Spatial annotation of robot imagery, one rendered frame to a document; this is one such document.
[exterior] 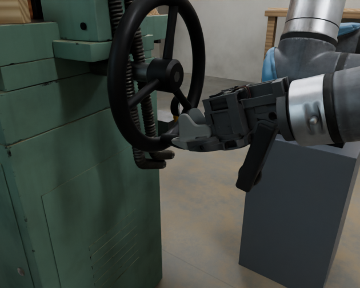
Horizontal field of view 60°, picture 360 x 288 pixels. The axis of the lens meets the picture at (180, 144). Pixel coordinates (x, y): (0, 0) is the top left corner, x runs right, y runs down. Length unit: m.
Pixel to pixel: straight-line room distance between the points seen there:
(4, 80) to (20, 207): 0.23
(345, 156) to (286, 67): 0.48
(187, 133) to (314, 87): 0.20
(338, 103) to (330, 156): 0.58
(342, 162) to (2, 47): 0.84
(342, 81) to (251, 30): 3.68
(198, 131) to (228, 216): 1.08
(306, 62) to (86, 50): 0.35
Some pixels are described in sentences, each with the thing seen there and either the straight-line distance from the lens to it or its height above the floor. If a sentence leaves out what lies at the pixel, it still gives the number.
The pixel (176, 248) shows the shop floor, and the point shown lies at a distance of 1.37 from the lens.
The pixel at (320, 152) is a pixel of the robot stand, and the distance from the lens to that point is 0.98.
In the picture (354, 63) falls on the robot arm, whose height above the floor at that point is 0.85.
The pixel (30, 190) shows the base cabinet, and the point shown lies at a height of 0.61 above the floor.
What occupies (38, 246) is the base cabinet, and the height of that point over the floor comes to 0.49.
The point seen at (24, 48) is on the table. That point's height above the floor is 0.86.
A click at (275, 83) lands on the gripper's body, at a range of 0.44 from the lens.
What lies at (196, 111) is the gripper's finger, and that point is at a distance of 0.53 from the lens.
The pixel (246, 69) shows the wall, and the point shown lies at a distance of 4.14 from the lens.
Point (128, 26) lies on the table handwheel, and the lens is 0.49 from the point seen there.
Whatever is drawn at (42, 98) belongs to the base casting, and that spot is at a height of 0.77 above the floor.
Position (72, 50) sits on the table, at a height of 0.86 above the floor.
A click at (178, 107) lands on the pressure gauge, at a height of 0.67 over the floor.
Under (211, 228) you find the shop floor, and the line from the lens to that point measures 1.47.
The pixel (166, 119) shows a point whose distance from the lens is 0.92.
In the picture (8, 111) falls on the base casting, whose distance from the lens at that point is 0.59.
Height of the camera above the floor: 0.93
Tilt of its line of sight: 24 degrees down
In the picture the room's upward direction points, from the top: straight up
